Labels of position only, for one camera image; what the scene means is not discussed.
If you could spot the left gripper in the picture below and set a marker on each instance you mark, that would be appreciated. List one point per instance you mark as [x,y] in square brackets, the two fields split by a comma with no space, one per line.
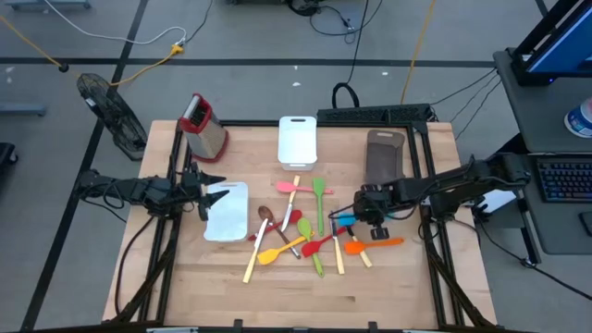
[192,187]

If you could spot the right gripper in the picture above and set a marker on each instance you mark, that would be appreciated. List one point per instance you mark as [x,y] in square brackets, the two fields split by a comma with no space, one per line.
[374,205]

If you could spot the orange silicone spatula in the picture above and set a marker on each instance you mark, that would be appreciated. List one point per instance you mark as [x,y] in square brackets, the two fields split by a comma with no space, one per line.
[353,248]

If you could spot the large white plastic bin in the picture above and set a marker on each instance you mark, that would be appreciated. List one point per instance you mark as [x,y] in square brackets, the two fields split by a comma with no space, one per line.
[229,217]

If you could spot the blue silicone spatula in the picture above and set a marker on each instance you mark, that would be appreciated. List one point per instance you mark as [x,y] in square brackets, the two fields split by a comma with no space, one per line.
[346,219]

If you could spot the brown wooden spoon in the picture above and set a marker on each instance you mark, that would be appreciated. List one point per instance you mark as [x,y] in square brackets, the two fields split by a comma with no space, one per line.
[265,213]

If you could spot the red silicone spatula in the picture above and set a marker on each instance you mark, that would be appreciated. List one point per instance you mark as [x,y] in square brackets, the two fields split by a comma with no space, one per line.
[310,250]

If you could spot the pink silicone spatula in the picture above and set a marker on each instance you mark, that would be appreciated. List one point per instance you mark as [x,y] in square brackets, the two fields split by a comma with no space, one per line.
[287,187]

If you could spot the long green silicone spoon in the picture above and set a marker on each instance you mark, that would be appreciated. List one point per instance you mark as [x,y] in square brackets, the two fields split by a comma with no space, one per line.
[304,227]

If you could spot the small green silicone spatula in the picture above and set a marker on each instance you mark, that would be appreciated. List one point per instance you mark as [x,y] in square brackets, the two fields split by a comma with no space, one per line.
[319,187]

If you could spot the red silicone spoon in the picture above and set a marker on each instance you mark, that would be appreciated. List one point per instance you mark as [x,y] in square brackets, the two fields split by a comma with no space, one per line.
[295,215]

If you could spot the yellow silicone spatula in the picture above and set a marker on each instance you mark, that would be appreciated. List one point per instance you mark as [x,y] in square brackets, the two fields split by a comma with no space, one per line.
[267,256]

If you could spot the small white plastic bin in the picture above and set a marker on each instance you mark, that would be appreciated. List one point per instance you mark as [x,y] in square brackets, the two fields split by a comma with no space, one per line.
[297,148]

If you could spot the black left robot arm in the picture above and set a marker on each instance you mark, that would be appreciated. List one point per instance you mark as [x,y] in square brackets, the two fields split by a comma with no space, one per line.
[139,189]

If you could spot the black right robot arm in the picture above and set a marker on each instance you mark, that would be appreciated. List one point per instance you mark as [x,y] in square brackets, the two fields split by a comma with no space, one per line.
[462,178]

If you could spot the red and steel container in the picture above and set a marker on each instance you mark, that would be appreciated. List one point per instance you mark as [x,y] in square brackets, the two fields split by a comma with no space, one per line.
[205,139]

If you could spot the grey translucent plastic bin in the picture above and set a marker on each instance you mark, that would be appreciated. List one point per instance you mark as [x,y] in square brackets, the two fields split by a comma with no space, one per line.
[384,157]

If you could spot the black perforated power strip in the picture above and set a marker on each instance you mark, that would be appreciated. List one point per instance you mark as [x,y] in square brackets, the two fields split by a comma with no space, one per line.
[370,114]

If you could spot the black floor fan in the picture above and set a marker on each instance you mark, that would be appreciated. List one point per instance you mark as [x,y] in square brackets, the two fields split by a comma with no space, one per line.
[111,111]

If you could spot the black backlit keyboard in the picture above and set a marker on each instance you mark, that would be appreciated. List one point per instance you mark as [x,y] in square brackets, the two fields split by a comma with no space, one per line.
[564,180]

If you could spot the grey computer desk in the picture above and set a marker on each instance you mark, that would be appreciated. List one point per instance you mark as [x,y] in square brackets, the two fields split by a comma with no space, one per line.
[532,115]

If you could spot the grey furniture foot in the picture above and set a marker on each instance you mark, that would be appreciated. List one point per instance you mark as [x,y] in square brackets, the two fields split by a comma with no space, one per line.
[23,109]
[46,4]

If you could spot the black chair caster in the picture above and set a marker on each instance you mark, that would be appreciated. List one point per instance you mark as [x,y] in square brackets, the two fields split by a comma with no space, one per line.
[5,155]

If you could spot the white and blue tub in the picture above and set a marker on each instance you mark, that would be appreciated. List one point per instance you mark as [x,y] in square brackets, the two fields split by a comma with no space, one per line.
[580,120]

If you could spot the black computer monitor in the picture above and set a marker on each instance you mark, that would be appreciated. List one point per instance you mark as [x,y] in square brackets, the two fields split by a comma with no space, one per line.
[564,46]

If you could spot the black table edge bracket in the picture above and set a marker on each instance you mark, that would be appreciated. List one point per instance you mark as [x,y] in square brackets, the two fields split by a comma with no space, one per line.
[373,327]
[238,326]

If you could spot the black aluminium table frame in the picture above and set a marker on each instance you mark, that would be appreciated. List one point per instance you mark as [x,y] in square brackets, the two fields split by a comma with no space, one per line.
[419,127]

